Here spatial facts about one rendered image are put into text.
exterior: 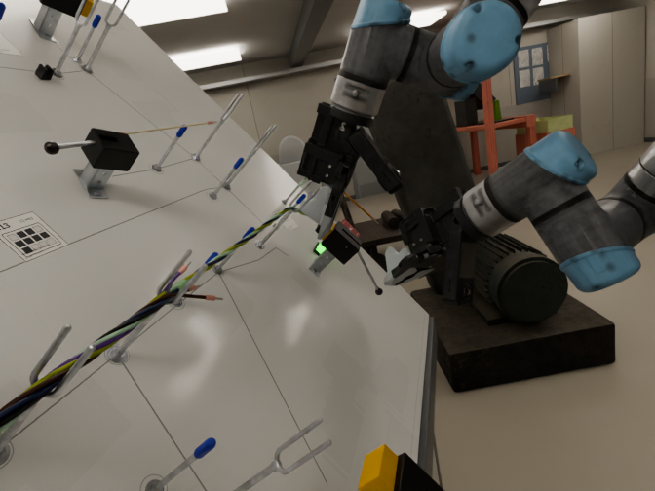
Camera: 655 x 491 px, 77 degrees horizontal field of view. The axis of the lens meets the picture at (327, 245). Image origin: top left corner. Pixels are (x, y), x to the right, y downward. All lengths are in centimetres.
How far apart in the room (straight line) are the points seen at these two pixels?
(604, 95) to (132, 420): 896
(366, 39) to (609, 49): 861
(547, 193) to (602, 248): 9
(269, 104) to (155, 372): 731
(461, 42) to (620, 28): 884
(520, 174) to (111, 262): 49
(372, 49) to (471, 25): 17
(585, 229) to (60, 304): 56
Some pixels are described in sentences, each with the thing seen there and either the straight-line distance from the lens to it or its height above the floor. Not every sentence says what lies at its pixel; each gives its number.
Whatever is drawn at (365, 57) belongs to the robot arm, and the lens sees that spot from 62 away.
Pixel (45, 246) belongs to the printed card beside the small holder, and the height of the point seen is 128.
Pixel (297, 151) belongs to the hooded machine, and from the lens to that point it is 686.
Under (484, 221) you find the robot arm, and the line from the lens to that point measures 60.
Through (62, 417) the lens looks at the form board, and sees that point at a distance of 39.
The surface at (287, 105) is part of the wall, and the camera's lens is 766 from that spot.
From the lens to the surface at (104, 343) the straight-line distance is 32.
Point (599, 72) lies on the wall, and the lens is 903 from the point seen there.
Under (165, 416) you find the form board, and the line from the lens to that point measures 42.
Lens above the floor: 133
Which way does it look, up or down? 15 degrees down
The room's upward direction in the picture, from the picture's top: 12 degrees counter-clockwise
